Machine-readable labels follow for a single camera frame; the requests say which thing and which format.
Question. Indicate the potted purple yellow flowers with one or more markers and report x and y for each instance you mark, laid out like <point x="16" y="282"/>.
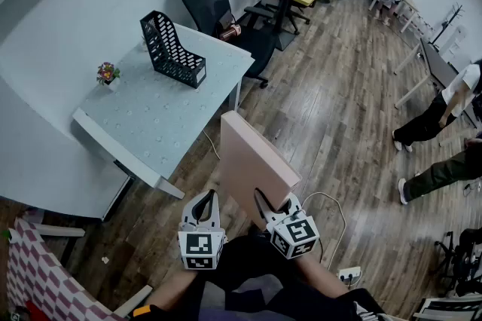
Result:
<point x="108" y="73"/>

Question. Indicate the black perforated file rack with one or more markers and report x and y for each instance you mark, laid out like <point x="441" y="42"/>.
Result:
<point x="171" y="55"/>

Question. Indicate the person's upper garment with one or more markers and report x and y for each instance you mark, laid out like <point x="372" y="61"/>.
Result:
<point x="361" y="302"/>

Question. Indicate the black coat rack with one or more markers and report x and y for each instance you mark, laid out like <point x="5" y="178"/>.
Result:
<point x="450" y="18"/>

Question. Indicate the person's left forearm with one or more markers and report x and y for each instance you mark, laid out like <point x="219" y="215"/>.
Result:
<point x="169" y="289"/>

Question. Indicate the pink white checkered cloth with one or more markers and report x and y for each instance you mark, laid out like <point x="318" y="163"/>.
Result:
<point x="41" y="274"/>

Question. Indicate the white wooden bar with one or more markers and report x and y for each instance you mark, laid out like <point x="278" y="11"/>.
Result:
<point x="60" y="231"/>
<point x="133" y="300"/>

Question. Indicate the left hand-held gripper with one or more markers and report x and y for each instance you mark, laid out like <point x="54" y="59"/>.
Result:
<point x="199" y="248"/>

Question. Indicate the grey top long table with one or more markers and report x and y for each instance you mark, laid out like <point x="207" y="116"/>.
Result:
<point x="438" y="65"/>

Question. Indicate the black tripod stand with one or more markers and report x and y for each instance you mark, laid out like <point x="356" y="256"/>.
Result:
<point x="461" y="263"/>

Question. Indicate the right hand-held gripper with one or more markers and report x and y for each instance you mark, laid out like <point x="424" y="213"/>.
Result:
<point x="295" y="236"/>

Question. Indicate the copper bottle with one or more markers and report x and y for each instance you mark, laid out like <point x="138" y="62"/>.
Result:
<point x="230" y="32"/>

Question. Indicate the white power strip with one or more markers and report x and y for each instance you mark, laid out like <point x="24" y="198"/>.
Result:
<point x="349" y="273"/>

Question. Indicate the person's right forearm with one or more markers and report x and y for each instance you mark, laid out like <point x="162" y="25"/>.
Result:
<point x="320" y="274"/>

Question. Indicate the person's black trousers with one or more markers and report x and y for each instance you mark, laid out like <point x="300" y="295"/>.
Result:
<point x="244" y="259"/>

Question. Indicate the white table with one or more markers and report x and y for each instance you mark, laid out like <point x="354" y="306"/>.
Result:
<point x="158" y="108"/>

